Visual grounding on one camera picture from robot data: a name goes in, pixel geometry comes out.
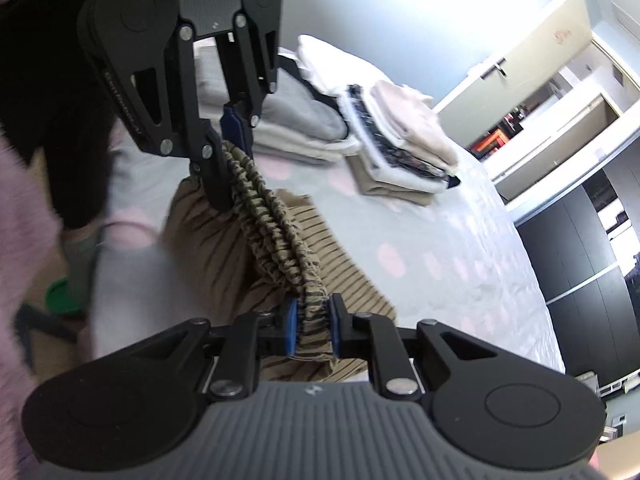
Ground person's pink fuzzy robe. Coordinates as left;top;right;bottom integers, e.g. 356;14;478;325
0;135;68;466

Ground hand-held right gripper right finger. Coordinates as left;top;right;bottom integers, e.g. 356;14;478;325
327;292;501;401

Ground black sliding wardrobe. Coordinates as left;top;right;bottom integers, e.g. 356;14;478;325
515;157;640;376

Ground beige folded towel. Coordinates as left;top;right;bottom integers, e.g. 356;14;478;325
347;152;451;207

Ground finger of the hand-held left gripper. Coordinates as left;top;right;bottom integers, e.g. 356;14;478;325
100;22;241;213
216;12;281;156

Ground cream folded garment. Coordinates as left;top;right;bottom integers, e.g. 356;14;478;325
370;80;460;167

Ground beige door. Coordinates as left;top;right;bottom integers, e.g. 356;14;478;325
434;0;596;128

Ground white folded garment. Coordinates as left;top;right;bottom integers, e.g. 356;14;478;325
297;34;393;93

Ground light grey folded garment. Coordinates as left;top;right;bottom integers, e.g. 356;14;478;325
337;90;448;193

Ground cluttered shelf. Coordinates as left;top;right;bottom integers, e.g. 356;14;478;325
467;102;526;161

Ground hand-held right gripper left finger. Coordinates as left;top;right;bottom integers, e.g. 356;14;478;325
135;297;301;401

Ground dark floral folded garment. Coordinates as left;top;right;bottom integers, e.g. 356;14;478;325
345;84;448;181

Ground white door frame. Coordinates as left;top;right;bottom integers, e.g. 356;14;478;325
487;35;640;226

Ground person's dark clothing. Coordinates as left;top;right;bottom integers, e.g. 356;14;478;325
0;0;118;231

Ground brown striped pants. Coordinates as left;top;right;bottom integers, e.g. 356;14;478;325
160;140;398;386

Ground polka dot bed sheet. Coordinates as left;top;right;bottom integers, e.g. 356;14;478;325
90;35;568;386

